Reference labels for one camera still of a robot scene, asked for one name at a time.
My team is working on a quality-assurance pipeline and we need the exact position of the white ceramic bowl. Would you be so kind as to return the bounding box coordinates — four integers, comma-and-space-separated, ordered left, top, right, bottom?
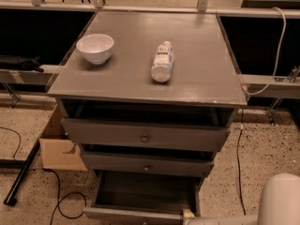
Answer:
76, 34, 114, 65

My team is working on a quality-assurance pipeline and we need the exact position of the white cable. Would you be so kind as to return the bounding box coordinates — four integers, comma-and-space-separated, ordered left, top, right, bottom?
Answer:
241, 7, 287, 97

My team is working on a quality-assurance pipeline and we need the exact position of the grey bottom drawer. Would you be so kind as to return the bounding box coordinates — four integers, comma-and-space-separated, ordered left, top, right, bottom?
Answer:
83, 171, 202, 225

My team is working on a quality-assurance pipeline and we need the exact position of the grey top drawer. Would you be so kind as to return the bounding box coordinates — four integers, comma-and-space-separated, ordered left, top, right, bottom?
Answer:
62, 118, 230, 151

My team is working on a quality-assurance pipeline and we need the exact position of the black floor cable left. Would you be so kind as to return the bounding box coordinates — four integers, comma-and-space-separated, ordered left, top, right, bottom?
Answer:
0, 126, 87, 225

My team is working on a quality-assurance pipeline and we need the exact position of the cardboard box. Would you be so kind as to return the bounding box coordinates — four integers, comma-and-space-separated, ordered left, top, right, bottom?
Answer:
38, 107, 87, 172

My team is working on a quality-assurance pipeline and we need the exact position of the black metal bar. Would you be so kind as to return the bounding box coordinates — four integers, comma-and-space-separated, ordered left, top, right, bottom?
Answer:
0, 141, 40, 206

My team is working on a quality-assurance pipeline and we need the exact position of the black cloth on rail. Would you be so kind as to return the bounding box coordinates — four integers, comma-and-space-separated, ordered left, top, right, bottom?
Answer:
0, 55, 44, 73

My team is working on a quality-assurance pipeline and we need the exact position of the grey drawer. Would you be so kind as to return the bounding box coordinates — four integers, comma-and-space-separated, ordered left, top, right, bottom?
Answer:
62, 118, 230, 151
83, 171, 202, 225
82, 152, 214, 177

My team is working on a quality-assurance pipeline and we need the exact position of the metal rail frame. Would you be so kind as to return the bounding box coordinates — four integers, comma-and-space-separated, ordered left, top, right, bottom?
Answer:
1, 0, 299, 114

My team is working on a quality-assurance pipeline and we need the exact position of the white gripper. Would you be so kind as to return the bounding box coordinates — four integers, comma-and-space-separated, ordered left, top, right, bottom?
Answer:
182, 209, 209, 225

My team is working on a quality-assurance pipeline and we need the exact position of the black floor cable right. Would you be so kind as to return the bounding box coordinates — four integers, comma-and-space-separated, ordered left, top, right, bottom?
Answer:
235, 108, 248, 216

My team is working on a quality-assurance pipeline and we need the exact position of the clear plastic bottle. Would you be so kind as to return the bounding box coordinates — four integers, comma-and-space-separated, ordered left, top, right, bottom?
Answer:
151, 41, 173, 83

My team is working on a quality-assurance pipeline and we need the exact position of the grey drawer cabinet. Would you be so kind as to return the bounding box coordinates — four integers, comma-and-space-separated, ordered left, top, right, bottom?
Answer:
46, 10, 248, 189

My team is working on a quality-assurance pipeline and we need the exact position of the grey middle drawer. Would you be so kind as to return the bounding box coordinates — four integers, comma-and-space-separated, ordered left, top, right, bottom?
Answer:
82, 152, 214, 177

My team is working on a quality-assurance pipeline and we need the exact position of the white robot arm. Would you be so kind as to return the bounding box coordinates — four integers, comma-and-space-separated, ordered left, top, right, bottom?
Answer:
183, 173, 300, 225

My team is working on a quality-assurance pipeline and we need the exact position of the black floor cable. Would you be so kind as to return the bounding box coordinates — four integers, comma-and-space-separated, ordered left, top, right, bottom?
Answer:
235, 108, 248, 216
0, 126, 87, 225

